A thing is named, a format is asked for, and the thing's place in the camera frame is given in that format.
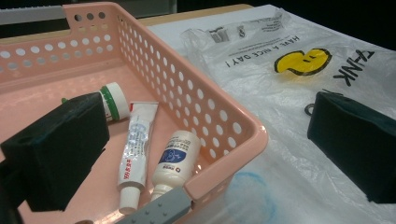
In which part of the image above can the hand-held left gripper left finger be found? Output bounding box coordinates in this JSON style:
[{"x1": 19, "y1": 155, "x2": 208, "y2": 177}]
[{"x1": 0, "y1": 91, "x2": 110, "y2": 213}]

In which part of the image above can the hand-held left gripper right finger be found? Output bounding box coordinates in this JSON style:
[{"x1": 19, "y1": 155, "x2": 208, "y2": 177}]
[{"x1": 306, "y1": 91, "x2": 396, "y2": 204}]

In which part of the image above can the pink perforated plastic basket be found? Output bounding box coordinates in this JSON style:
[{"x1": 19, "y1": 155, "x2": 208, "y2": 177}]
[{"x1": 0, "y1": 1, "x2": 269, "y2": 224}]

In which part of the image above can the white ointment tube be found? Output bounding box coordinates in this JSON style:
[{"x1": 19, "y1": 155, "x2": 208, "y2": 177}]
[{"x1": 117, "y1": 101, "x2": 160, "y2": 216}]

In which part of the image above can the white jar green band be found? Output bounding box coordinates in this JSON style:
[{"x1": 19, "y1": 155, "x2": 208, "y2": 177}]
[{"x1": 61, "y1": 81, "x2": 131, "y2": 123}]

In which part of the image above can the clear plastic bag yellow print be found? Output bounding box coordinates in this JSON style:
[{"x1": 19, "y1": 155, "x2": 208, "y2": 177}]
[{"x1": 180, "y1": 4, "x2": 396, "y2": 224}]

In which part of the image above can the white bottle blue label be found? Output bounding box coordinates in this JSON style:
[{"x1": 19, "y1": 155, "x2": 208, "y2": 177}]
[{"x1": 149, "y1": 130, "x2": 202, "y2": 202}]

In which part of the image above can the white printed plastic bag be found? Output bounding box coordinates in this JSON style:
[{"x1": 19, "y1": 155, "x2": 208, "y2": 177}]
[{"x1": 0, "y1": 3, "x2": 254, "y2": 45}]

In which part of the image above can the white metal frame desk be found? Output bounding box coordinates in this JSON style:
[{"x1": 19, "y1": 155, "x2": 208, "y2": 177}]
[{"x1": 0, "y1": 0, "x2": 177, "y2": 26}]

